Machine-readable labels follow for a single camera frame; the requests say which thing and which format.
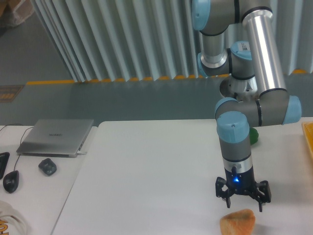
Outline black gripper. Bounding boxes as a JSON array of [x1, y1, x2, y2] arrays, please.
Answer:
[[215, 167, 271, 212]]

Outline triangular orange bread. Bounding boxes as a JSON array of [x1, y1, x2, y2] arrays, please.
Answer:
[[220, 209, 256, 235]]

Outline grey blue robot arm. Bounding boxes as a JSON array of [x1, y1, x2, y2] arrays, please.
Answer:
[[192, 0, 302, 207]]

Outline yellow plastic basket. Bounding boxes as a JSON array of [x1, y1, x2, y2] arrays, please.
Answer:
[[301, 121, 313, 158]]

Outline green bell pepper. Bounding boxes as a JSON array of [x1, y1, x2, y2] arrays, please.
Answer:
[[249, 127, 259, 145]]

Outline silver closed laptop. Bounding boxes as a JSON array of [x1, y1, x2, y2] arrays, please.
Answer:
[[16, 119, 94, 158]]

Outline white corrugated partition screen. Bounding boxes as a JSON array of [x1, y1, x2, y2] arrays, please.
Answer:
[[31, 0, 313, 82]]

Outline black computer mouse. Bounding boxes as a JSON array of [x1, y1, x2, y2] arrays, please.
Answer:
[[3, 170, 20, 193]]

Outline white yellow cloth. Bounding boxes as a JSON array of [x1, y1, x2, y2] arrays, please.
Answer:
[[0, 201, 30, 235]]

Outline black keyboard corner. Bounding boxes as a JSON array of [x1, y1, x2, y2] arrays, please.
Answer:
[[0, 152, 10, 179]]

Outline brown floor sign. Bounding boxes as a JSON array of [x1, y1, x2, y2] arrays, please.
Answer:
[[0, 85, 24, 103]]

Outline clear bag with items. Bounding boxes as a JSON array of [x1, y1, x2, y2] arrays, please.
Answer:
[[0, 0, 34, 28]]

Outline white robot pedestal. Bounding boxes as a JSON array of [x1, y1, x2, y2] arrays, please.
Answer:
[[220, 75, 259, 101]]

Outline black mouse cable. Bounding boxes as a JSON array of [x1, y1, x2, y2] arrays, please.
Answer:
[[0, 123, 34, 172]]

